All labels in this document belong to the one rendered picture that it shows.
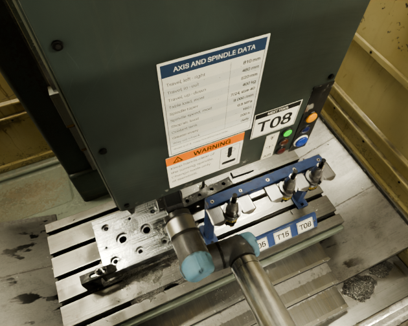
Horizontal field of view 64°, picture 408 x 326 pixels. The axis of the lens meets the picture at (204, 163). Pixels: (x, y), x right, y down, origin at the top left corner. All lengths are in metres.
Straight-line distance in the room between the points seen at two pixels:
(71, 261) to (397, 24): 1.54
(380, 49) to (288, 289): 1.06
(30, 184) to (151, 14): 1.82
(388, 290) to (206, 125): 1.44
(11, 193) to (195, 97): 1.76
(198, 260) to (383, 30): 1.13
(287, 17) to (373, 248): 1.38
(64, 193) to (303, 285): 1.34
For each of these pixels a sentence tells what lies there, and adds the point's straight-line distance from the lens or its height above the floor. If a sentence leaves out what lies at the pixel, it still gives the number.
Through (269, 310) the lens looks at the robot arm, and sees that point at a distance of 0.81.
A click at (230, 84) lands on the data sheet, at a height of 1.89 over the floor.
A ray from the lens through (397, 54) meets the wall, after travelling 1.49.
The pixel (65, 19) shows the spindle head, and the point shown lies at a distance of 0.37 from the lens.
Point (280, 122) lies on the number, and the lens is 0.65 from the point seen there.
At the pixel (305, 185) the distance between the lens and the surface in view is 1.22.
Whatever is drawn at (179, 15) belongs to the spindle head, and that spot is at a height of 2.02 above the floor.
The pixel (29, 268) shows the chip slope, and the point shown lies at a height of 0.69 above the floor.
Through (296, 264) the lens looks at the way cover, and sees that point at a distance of 1.61.
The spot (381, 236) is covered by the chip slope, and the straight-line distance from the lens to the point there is 1.73.
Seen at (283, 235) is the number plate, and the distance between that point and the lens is 1.42.
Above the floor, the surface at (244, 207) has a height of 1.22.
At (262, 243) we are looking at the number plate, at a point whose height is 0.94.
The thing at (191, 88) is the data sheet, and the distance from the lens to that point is 0.47.
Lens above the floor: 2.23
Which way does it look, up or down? 57 degrees down
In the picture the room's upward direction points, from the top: 1 degrees clockwise
